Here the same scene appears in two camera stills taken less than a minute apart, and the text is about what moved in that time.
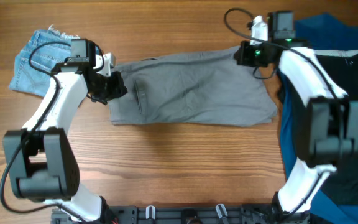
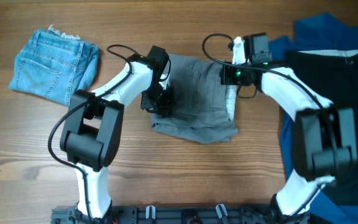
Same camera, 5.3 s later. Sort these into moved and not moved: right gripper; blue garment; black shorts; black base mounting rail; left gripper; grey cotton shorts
Moved: right gripper; grey cotton shorts; left gripper
Not moved: black shorts; blue garment; black base mounting rail
